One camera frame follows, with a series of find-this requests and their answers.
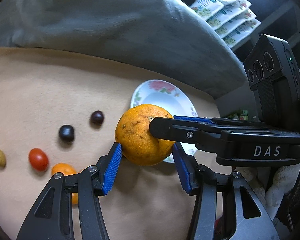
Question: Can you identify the small orange mandarin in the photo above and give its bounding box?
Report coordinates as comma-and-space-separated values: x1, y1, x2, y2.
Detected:
51, 163, 78, 205

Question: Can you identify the red cherry tomato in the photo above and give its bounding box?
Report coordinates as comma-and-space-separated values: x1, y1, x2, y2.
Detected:
29, 148, 49, 172

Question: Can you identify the large speckled orange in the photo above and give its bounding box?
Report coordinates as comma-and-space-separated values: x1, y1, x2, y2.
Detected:
115, 104, 174, 166

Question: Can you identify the dark plum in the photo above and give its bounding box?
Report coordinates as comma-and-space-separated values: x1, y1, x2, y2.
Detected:
90, 111, 104, 126
58, 125, 75, 142

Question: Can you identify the right white gloved hand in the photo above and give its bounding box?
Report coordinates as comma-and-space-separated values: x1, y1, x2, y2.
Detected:
235, 164, 300, 220

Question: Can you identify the green snack package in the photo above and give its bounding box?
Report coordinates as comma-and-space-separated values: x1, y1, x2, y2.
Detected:
225, 109, 257, 121

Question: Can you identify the floral white plate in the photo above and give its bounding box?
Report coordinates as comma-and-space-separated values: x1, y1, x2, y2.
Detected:
130, 79, 199, 164

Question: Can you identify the beige cushion mat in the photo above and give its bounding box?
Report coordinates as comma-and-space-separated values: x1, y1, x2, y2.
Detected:
0, 47, 233, 240

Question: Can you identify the grey blanket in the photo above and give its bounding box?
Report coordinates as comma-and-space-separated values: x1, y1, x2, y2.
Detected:
0, 0, 247, 98

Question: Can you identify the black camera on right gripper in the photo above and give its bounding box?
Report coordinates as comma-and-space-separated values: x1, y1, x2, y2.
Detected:
244, 34, 300, 133

